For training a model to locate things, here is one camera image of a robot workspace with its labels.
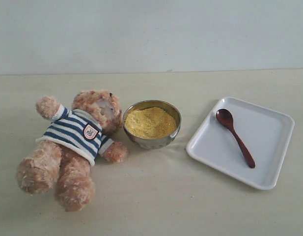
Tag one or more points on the dark red wooden spoon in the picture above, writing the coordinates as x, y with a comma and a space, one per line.
225, 118

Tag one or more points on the teddy bear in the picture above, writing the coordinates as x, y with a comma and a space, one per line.
69, 147

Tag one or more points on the yellow millet grain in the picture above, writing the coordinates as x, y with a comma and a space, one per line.
151, 123

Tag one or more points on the steel bowl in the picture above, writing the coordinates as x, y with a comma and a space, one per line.
159, 142

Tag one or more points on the white plastic tray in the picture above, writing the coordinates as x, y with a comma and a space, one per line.
265, 132

